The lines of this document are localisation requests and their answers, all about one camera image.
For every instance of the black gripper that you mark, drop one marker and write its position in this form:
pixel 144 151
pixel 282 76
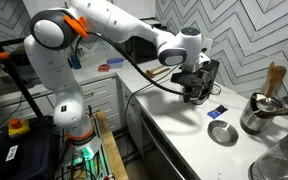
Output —
pixel 202 78

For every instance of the black steel coffee maker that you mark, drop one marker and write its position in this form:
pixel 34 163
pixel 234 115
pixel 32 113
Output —
pixel 214 66

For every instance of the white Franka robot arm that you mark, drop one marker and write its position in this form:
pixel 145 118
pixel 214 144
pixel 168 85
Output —
pixel 50 66

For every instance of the blue snack packet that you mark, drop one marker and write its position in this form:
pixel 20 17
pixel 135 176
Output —
pixel 217 111

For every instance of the dark brown wooden spoon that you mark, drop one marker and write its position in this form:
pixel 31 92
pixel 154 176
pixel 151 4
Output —
pixel 160 72

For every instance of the light wooden slotted spatula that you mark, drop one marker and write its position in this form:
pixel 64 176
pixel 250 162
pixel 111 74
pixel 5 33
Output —
pixel 156 69

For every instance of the small round metal bowl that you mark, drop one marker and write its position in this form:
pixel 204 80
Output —
pixel 223 132

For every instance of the black microwave oven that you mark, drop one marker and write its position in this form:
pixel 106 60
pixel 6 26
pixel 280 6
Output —
pixel 144 53

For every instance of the steel utensil holder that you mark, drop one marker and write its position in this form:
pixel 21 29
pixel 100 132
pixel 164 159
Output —
pixel 254 120

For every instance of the white drawer cabinet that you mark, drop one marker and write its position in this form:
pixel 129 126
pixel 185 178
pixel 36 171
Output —
pixel 132 123
pixel 100 96

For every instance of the dark dishwasher front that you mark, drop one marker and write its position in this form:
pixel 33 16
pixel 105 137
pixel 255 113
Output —
pixel 157 156

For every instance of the metal ladle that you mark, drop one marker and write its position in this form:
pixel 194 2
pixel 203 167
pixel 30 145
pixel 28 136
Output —
pixel 267 104

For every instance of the narrow wooden spoon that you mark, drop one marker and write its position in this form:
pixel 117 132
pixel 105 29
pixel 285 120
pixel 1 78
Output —
pixel 269 73

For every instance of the wide wooden spoon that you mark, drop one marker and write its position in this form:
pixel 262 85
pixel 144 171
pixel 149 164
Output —
pixel 277 75

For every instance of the clear container blue lid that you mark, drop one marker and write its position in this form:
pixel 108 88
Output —
pixel 115 62

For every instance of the wooden board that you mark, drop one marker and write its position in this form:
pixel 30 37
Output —
pixel 114 150

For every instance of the white upper cabinet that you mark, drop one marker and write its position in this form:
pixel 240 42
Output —
pixel 134 6

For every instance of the glass jug steel rim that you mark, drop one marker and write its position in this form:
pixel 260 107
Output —
pixel 277 163

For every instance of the blue bottle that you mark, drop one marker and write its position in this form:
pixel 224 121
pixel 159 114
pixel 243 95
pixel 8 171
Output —
pixel 75 61

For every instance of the black equipment case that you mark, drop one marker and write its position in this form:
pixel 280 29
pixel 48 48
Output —
pixel 30 156

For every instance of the yellow emergency stop box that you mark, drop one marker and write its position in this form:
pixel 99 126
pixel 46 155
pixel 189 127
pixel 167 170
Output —
pixel 18 128

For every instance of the white wall outlet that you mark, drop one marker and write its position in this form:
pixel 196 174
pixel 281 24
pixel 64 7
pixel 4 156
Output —
pixel 209 43

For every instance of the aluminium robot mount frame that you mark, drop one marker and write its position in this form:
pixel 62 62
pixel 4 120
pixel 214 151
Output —
pixel 100 166

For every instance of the black stand frame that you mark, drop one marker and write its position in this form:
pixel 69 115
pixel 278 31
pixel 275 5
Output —
pixel 21 83

